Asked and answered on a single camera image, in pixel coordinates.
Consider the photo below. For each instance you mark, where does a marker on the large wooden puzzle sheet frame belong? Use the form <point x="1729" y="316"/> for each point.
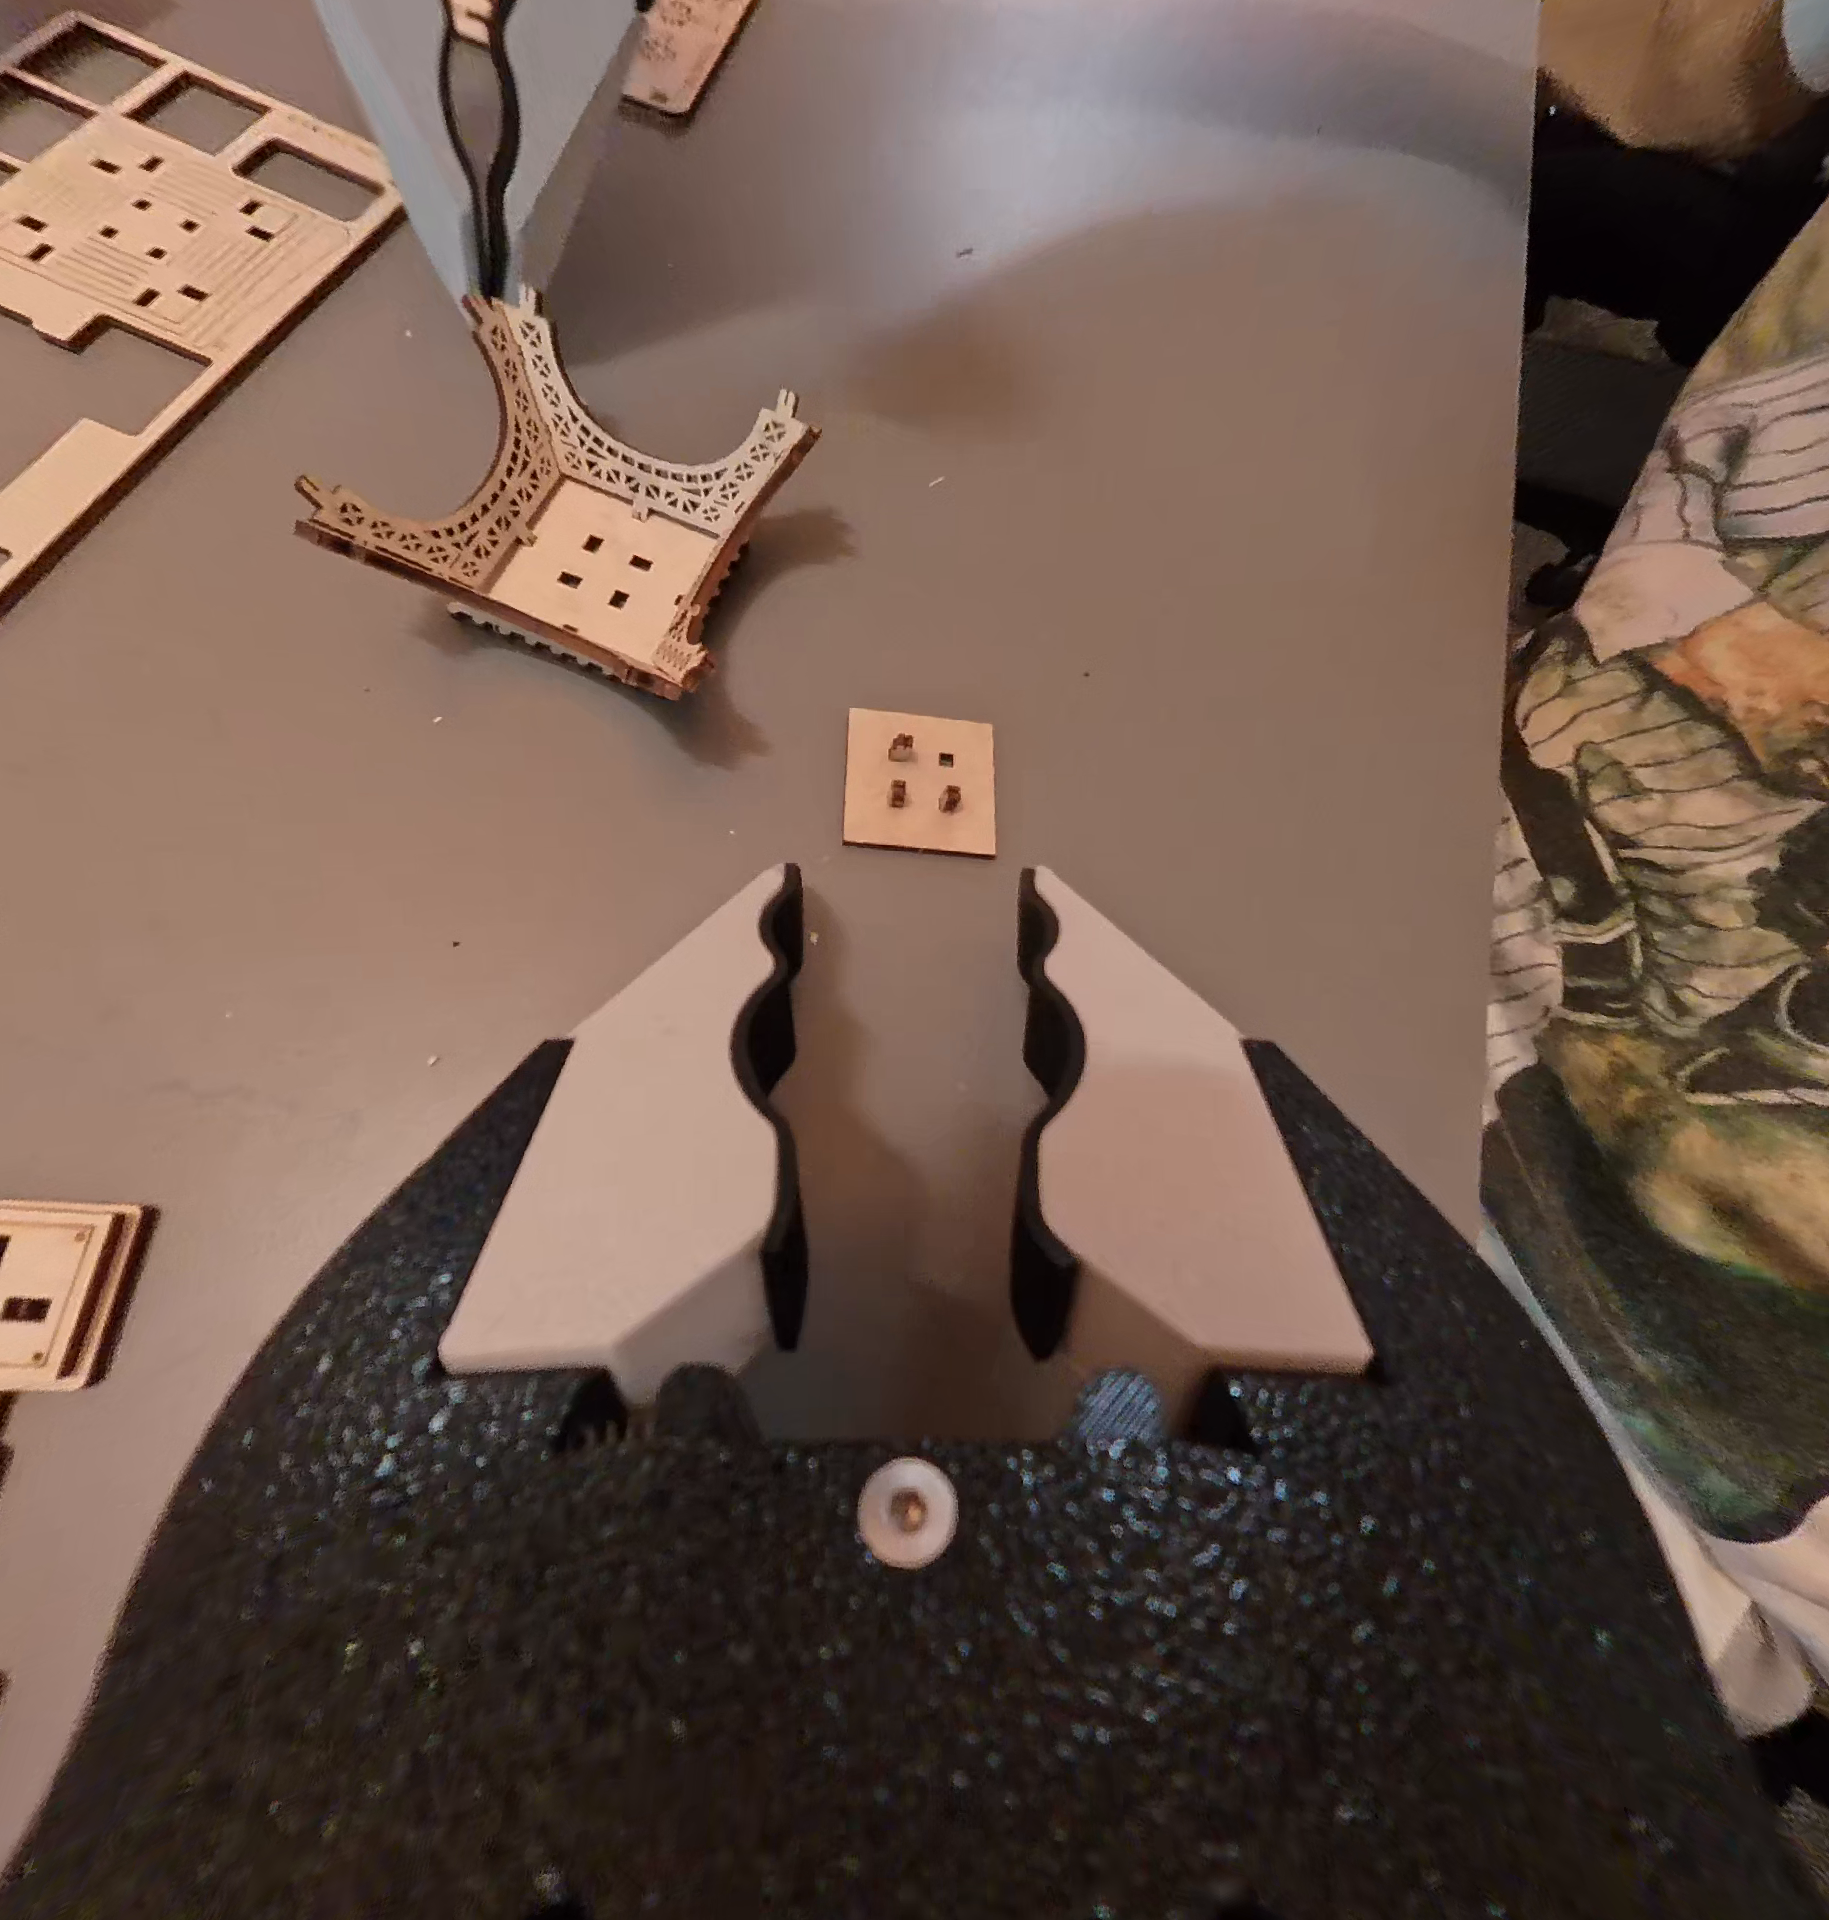
<point x="103" y="226"/>

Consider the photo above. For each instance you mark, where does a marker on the wooden lattice tower base model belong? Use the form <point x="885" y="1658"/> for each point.
<point x="571" y="556"/>

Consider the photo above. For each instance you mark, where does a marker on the square wooden panel with slots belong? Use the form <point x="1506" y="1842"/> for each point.
<point x="44" y="1290"/>

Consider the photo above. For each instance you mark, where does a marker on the grey desk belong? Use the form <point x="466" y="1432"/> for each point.
<point x="1155" y="451"/>

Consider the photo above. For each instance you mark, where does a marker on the white printed shirt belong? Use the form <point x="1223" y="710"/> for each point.
<point x="1709" y="975"/>

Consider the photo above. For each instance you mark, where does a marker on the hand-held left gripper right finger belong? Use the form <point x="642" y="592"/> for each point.
<point x="1199" y="1185"/>

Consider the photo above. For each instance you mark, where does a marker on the wooden strip with holes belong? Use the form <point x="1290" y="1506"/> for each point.
<point x="685" y="51"/>

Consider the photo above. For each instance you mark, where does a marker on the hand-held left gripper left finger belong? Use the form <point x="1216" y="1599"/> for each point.
<point x="615" y="1185"/>

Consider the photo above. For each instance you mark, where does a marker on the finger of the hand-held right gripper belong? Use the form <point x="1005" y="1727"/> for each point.
<point x="397" y="105"/>
<point x="571" y="105"/>

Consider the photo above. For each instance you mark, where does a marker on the square wooden plate with pegs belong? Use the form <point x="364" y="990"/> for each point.
<point x="870" y="796"/>

